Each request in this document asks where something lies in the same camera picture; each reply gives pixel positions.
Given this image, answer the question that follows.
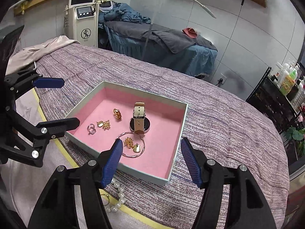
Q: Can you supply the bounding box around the grey towel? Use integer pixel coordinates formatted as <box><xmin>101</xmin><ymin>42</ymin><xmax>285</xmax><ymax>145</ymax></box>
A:
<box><xmin>152</xmin><ymin>29</ymin><xmax>198</xmax><ymax>54</ymax></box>

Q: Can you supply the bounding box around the blue massage bed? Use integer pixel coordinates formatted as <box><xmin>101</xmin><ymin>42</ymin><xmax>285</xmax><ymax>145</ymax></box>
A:
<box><xmin>104</xmin><ymin>20</ymin><xmax>218</xmax><ymax>77</ymax></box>

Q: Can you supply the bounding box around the white blue face device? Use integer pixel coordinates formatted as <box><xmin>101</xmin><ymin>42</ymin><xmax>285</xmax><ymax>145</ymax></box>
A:
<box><xmin>99</xmin><ymin>0</ymin><xmax>113</xmax><ymax>13</ymax></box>

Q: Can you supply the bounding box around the grey striped blanket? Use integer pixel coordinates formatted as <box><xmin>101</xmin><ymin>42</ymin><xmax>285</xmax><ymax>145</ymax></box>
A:
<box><xmin>36</xmin><ymin>43</ymin><xmax>290</xmax><ymax>229</ymax></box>

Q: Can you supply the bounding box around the red cloth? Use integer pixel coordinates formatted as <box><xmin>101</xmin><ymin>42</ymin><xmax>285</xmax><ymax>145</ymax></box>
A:
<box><xmin>182</xmin><ymin>27</ymin><xmax>199</xmax><ymax>39</ymax></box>

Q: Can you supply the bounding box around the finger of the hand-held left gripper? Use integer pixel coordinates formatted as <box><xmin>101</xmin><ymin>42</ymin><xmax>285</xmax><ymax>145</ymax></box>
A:
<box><xmin>0</xmin><ymin>107</ymin><xmax>80</xmax><ymax>169</ymax></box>
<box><xmin>3</xmin><ymin>67</ymin><xmax>65</xmax><ymax>115</ymax></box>

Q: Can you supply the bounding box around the group of bottles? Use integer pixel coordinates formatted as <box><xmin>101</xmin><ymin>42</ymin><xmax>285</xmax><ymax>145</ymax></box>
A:
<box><xmin>274</xmin><ymin>58</ymin><xmax>305</xmax><ymax>111</ymax></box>

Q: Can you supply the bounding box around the pale pink quilt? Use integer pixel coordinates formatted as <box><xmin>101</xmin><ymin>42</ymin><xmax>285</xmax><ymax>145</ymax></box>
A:
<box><xmin>5</xmin><ymin>35</ymin><xmax>80</xmax><ymax>74</ymax></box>

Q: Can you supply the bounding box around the mint box with pink lining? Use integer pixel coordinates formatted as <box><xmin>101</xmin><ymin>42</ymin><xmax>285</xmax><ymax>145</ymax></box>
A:
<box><xmin>65</xmin><ymin>81</ymin><xmax>189</xmax><ymax>186</ymax></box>

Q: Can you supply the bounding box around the thin gold ring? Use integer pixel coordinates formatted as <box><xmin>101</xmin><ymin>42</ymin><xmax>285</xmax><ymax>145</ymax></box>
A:
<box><xmin>100</xmin><ymin>193</ymin><xmax>110</xmax><ymax>207</ymax></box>

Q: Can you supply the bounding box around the beige strap wristwatch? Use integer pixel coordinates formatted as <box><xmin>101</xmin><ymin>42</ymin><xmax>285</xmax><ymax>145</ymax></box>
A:
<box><xmin>129</xmin><ymin>101</ymin><xmax>150</xmax><ymax>134</ymax></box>

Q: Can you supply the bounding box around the pearl bracelet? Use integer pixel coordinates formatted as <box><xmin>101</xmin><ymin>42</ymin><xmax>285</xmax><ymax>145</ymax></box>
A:
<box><xmin>105</xmin><ymin>178</ymin><xmax>127</xmax><ymax>213</ymax></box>

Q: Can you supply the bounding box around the white beauty machine with screen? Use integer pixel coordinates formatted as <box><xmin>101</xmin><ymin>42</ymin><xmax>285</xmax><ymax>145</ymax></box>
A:
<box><xmin>63</xmin><ymin>0</ymin><xmax>99</xmax><ymax>48</ymax></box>

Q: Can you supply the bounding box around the black trolley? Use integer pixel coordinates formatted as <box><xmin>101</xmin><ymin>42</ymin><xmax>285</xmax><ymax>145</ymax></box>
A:
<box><xmin>245</xmin><ymin>67</ymin><xmax>305</xmax><ymax>134</ymax></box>

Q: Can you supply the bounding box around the crumpled blue bedding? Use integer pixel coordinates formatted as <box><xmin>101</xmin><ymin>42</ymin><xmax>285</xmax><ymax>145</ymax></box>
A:
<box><xmin>98</xmin><ymin>2</ymin><xmax>153</xmax><ymax>25</ymax></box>

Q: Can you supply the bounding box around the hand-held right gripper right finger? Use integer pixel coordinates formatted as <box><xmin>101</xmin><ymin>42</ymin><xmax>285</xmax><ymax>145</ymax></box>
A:
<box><xmin>180</xmin><ymin>137</ymin><xmax>278</xmax><ymax>229</ymax></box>

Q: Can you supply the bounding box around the gold flower earring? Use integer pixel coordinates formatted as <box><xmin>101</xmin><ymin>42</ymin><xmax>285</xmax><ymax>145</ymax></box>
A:
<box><xmin>96</xmin><ymin>119</ymin><xmax>111</xmax><ymax>130</ymax></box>
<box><xmin>123</xmin><ymin>136</ymin><xmax>141</xmax><ymax>153</ymax></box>

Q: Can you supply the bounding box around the green potted plant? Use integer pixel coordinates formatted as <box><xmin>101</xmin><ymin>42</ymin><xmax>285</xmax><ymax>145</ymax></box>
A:
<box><xmin>285</xmin><ymin>126</ymin><xmax>305</xmax><ymax>158</ymax></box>

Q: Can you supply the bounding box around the silver bangle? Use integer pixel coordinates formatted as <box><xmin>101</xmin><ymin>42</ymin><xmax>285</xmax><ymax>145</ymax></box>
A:
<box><xmin>115</xmin><ymin>131</ymin><xmax>146</xmax><ymax>158</ymax></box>

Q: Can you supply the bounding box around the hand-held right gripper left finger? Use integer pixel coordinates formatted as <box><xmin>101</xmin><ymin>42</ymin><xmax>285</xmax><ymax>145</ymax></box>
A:
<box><xmin>28</xmin><ymin>138</ymin><xmax>124</xmax><ymax>229</ymax></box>

